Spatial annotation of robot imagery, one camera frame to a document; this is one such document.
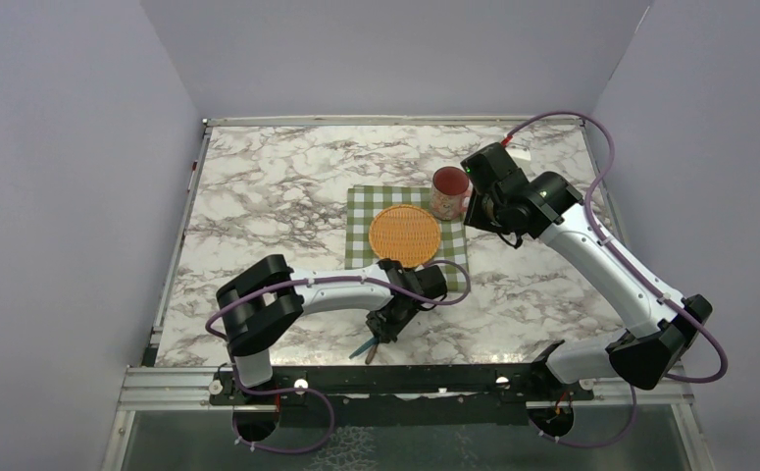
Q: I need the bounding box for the pink ceramic mug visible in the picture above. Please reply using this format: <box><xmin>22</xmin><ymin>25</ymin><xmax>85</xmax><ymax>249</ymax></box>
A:
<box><xmin>430</xmin><ymin>167</ymin><xmax>471</xmax><ymax>221</ymax></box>

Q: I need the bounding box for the brown handled utensil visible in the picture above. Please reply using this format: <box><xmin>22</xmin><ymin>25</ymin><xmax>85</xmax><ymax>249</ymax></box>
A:
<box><xmin>364</xmin><ymin>343</ymin><xmax>379</xmax><ymax>365</ymax></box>

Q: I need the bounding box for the orange woven plate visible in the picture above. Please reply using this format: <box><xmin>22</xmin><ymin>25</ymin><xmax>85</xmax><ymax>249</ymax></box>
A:
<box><xmin>369</xmin><ymin>204</ymin><xmax>441</xmax><ymax>268</ymax></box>

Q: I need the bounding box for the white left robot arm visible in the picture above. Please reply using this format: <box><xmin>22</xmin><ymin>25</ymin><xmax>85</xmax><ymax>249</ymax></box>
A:
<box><xmin>216</xmin><ymin>254</ymin><xmax>448</xmax><ymax>403</ymax></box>

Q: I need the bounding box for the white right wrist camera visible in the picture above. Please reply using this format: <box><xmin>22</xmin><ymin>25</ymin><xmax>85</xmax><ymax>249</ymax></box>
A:
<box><xmin>507</xmin><ymin>147</ymin><xmax>532</xmax><ymax>164</ymax></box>

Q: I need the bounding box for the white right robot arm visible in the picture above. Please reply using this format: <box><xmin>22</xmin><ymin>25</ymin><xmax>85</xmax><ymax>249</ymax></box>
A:
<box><xmin>461</xmin><ymin>142</ymin><xmax>712</xmax><ymax>399</ymax></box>

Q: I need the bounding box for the blue handled utensil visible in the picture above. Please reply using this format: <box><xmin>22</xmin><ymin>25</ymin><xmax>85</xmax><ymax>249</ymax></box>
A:
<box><xmin>348</xmin><ymin>337</ymin><xmax>380</xmax><ymax>359</ymax></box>

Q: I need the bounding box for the aluminium mounting rail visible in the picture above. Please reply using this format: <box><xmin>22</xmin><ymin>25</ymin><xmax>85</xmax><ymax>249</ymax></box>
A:
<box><xmin>117</xmin><ymin>361</ymin><xmax>695</xmax><ymax>413</ymax></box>

